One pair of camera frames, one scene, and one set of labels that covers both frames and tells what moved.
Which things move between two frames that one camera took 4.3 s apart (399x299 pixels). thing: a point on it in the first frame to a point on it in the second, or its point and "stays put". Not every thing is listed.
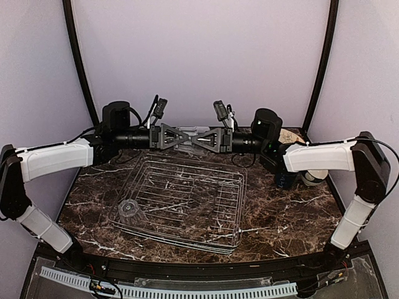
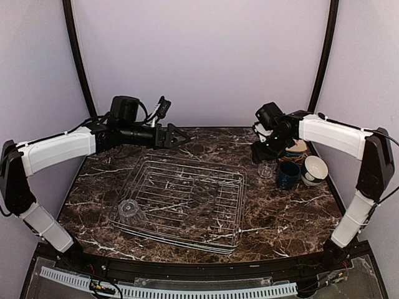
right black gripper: x=222 y=142 to x=260 y=154
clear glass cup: x=130 y=215 stays put
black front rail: x=305 y=269 stays put
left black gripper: x=155 y=130 stays put
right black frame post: x=328 y=45 stays put
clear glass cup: x=189 y=146 to x=265 y=169
